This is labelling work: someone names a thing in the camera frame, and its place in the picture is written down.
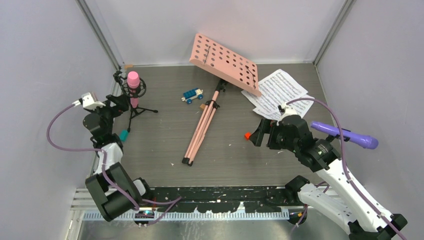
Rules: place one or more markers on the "pink microphone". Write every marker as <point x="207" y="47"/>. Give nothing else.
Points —
<point x="133" y="87"/>

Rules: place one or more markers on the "purple microphone on round base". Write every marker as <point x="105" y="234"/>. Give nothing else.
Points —
<point x="364" y="141"/>

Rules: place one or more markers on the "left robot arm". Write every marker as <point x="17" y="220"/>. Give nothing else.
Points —
<point x="110" y="186"/>

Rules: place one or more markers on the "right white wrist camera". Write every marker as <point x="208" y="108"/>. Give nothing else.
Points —
<point x="285" y="111"/>

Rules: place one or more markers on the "teal block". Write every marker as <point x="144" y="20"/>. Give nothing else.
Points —
<point x="123" y="135"/>

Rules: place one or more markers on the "small red cube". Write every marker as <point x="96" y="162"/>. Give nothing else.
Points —
<point x="247" y="136"/>

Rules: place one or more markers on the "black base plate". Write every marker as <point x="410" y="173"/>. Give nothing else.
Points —
<point x="222" y="199"/>

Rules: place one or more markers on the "blue white toy car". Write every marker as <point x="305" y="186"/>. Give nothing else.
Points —
<point x="192" y="94"/>

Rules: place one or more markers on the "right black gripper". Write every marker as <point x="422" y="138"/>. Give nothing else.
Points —
<point x="267" y="126"/>

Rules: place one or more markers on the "pink music stand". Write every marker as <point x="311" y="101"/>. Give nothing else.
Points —
<point x="231" y="68"/>

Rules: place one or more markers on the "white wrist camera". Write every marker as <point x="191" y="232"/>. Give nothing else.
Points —
<point x="285" y="111"/>
<point x="89" y="101"/>

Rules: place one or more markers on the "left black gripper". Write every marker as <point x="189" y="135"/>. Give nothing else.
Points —
<point x="121" y="106"/>

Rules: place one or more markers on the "slotted cable duct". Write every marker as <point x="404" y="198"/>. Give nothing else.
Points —
<point x="207" y="216"/>

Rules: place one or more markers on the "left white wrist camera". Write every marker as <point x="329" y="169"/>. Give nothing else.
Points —
<point x="89" y="101"/>

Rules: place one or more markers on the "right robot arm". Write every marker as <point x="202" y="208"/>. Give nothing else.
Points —
<point x="357" y="213"/>

